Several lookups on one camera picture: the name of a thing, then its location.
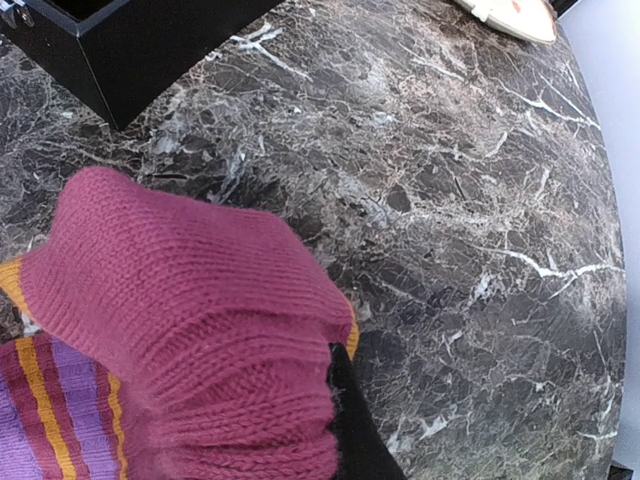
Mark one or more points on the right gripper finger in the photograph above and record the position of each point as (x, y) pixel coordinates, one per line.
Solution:
(362, 455)

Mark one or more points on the black display case box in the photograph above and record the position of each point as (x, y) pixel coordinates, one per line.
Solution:
(117, 57)

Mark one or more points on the purple orange striped sock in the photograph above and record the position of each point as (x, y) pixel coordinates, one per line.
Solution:
(179, 340)

